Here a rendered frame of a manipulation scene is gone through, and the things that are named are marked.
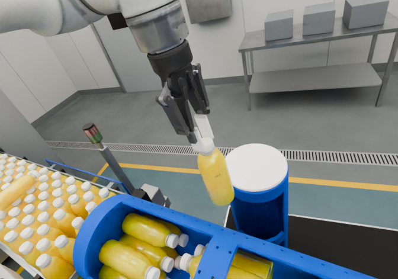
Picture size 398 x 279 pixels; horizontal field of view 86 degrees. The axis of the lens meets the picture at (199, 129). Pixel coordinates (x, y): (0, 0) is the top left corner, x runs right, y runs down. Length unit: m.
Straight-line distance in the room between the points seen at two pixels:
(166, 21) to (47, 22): 0.17
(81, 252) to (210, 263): 0.40
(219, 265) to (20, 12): 0.57
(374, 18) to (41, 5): 2.86
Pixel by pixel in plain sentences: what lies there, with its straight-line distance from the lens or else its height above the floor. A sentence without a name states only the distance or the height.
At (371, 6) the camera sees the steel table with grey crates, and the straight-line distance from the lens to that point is 2.95.
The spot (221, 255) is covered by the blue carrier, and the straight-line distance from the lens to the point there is 0.58.
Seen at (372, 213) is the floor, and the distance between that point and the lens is 2.20.
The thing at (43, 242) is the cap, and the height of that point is 1.11.
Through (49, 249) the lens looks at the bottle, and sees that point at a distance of 1.08.
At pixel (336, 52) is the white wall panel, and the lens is 3.84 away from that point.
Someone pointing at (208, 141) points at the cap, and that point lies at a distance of 0.50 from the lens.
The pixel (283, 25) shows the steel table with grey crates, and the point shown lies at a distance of 2.86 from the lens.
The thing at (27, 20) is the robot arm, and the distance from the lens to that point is 0.40.
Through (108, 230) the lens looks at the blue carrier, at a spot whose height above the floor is 1.13.
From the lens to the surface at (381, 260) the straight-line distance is 1.86.
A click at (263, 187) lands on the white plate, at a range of 0.91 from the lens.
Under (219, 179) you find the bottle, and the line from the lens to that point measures 0.54.
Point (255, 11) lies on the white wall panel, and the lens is 3.61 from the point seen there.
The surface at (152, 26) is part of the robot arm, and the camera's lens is 0.35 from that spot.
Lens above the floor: 1.76
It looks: 35 degrees down
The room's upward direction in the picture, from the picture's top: 17 degrees counter-clockwise
